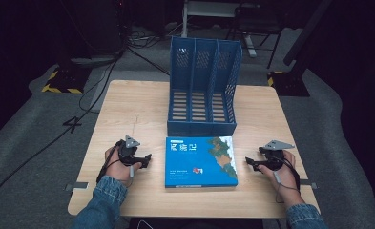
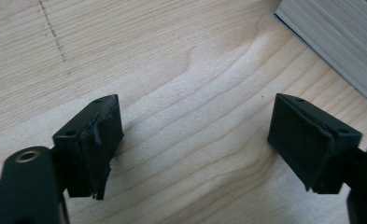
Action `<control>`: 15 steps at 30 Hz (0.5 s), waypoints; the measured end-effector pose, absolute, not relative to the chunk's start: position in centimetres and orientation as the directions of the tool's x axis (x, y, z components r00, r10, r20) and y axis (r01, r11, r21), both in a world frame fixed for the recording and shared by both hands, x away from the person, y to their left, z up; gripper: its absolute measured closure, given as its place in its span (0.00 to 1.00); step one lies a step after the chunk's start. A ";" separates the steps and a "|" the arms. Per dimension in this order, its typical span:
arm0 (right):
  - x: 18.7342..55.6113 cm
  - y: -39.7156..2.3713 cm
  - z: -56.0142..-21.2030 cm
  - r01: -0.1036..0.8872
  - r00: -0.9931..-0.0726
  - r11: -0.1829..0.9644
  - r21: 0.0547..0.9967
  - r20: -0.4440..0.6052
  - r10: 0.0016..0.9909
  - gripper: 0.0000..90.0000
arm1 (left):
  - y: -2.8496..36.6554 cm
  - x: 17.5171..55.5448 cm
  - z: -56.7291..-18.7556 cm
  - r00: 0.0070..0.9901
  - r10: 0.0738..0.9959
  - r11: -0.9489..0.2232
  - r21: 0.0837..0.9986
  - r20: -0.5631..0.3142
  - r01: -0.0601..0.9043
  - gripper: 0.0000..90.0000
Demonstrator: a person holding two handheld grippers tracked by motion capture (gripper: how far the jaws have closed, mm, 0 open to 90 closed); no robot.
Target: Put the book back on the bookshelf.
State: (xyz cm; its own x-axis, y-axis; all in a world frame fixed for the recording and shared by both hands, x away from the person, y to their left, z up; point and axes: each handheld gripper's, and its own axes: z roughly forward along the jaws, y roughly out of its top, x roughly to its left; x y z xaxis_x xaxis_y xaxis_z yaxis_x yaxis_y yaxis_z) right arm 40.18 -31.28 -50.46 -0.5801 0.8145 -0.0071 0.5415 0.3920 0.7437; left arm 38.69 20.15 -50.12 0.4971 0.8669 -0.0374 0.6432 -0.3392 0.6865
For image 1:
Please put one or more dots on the person's right hand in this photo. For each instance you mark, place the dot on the person's right hand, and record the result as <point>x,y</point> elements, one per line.
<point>287,178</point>

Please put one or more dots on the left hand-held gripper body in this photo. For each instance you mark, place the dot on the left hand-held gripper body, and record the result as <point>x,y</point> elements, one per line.
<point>127,156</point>

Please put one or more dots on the white metal desk frame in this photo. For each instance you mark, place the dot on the white metal desk frame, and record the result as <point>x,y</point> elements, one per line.
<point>213,9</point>

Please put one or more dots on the grey metal table bracket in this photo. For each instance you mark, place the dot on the grey metal table bracket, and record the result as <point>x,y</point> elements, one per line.
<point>78,185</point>
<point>309,184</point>

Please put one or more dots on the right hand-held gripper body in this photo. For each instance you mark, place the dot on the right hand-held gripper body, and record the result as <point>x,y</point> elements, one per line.
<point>272,159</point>

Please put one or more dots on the dark folding stand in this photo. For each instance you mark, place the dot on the dark folding stand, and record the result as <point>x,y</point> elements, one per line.
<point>255,22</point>

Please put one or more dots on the yellow black striped stand base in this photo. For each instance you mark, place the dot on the yellow black striped stand base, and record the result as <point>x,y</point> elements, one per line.
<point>288,84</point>
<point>64,81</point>

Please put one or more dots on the person's left hand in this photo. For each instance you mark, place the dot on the person's left hand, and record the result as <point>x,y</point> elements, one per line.
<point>118,171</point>

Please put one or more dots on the blue book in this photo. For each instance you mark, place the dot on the blue book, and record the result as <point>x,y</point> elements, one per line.
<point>188,165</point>

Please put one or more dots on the blue file rack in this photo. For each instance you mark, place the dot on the blue file rack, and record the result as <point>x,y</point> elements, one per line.
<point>204,129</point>

